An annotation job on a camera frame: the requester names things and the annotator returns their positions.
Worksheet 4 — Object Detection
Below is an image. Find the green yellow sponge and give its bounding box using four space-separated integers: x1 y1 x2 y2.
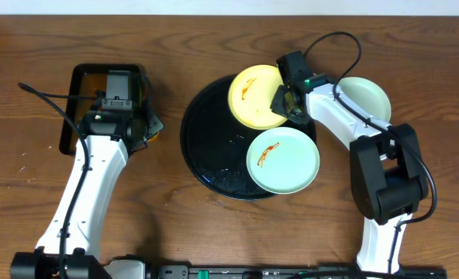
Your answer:
147 132 160 143

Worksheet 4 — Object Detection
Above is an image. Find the yellow plate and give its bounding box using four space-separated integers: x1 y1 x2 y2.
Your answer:
228 64 287 130

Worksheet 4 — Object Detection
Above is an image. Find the light green plate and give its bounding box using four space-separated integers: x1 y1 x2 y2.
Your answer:
339 77 392 122
246 127 320 195

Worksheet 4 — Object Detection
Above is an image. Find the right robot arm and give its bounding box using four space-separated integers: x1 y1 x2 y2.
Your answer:
271 51 428 274

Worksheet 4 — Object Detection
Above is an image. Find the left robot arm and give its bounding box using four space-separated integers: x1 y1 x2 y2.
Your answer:
9 71 164 279

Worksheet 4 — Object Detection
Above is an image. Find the black rectangular water tray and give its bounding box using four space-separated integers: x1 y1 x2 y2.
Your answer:
60 64 145 155

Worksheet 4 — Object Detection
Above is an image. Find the black round tray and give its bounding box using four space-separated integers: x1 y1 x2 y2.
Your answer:
181 75 316 200

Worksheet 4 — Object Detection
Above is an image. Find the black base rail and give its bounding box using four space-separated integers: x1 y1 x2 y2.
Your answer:
146 265 448 279

